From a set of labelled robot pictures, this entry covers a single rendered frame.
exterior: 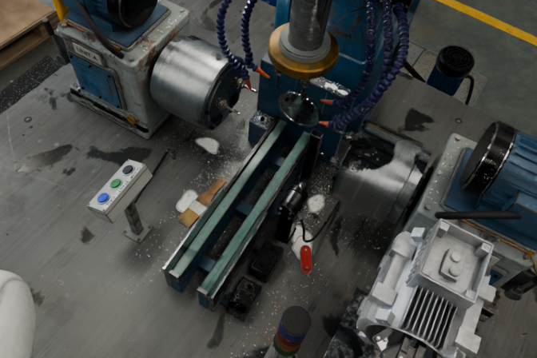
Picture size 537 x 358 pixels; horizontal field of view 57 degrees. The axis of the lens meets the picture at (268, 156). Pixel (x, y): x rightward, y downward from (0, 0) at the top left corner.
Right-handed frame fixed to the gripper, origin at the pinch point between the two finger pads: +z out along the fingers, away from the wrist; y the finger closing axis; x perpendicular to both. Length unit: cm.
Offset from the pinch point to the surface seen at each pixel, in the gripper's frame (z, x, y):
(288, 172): 28, 48, 42
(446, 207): 28.6, 23.5, 0.2
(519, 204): 29.3, 9.0, -11.0
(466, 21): 240, 167, 14
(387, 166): 32.8, 25.9, 17.2
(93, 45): 25, 25, 107
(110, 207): -12, 29, 73
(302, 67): 37, 8, 46
